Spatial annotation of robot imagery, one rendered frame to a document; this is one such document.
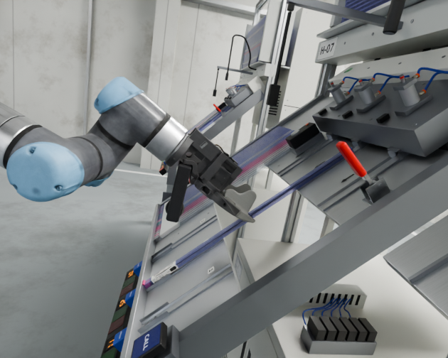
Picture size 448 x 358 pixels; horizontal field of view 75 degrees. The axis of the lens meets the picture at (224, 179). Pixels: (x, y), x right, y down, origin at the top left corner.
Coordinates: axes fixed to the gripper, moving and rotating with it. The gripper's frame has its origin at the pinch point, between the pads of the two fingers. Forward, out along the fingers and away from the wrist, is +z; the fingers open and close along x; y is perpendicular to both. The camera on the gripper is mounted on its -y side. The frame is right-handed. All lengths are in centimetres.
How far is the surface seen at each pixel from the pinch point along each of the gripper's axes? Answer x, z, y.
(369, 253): -21.1, 7.6, 10.8
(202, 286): -10.7, -2.3, -12.2
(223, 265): -8.8, -1.2, -7.6
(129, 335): -14.4, -7.7, -24.1
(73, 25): 412, -193, -16
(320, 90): 49, 10, 44
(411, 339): -1, 56, 3
